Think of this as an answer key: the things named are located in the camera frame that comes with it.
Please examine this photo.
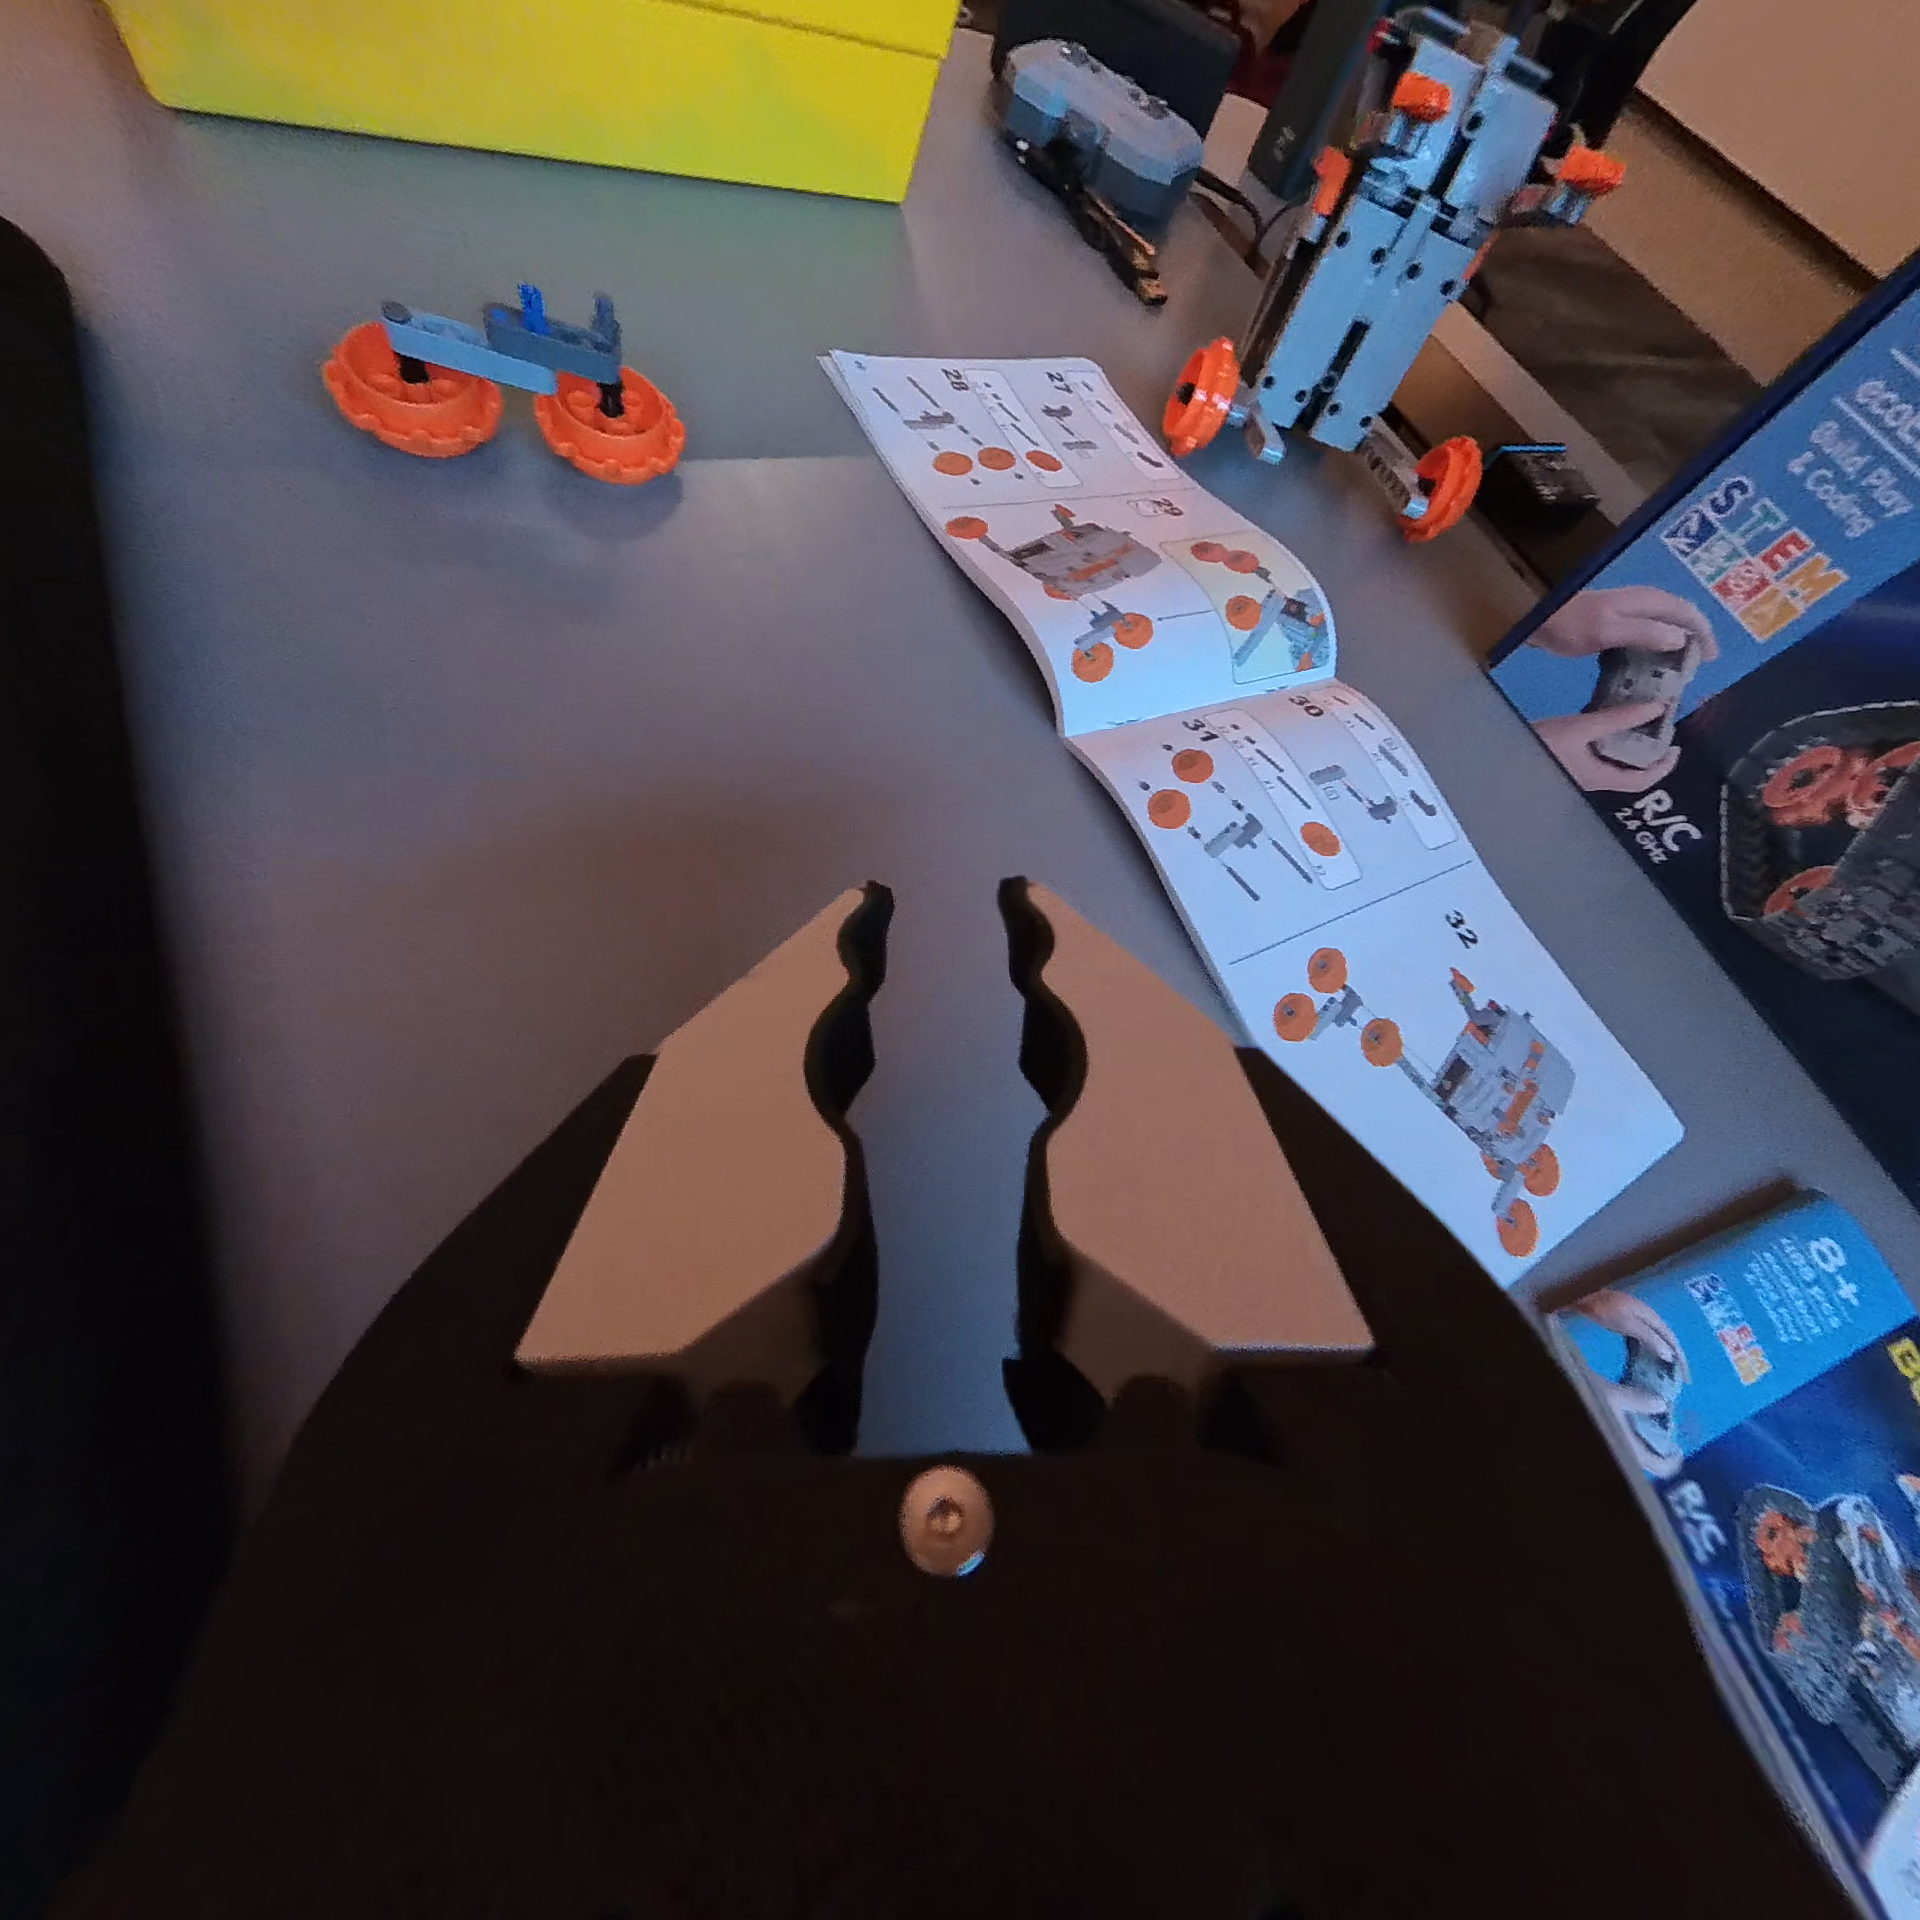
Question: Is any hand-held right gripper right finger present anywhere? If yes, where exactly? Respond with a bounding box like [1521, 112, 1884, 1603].
[998, 876, 1380, 1453]

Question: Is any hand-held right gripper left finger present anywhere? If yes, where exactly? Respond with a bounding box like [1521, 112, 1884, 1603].
[512, 881, 900, 1456]

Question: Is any orange wheels grey beam assembly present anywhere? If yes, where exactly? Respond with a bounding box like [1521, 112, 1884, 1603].
[319, 281, 689, 486]

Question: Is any grey orange toy robot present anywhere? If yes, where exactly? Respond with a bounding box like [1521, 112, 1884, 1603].
[1161, 6, 1628, 543]

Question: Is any white open instruction booklet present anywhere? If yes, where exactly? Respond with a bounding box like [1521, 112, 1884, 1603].
[822, 347, 1684, 1292]

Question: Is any blue thin booklet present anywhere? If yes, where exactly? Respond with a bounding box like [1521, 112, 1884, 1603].
[1546, 1191, 1920, 1920]

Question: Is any dark rounded object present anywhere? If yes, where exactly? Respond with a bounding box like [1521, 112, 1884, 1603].
[0, 216, 233, 1920]

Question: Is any small black toy part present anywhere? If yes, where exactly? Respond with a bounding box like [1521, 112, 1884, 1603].
[1498, 437, 1602, 529]

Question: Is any blue toy robot box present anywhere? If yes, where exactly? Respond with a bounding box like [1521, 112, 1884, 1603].
[1484, 247, 1920, 1202]

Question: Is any grey battery box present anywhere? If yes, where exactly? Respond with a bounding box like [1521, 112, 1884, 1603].
[998, 39, 1204, 309]

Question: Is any yellow plastic bin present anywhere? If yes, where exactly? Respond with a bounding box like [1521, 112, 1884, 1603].
[103, 0, 962, 203]

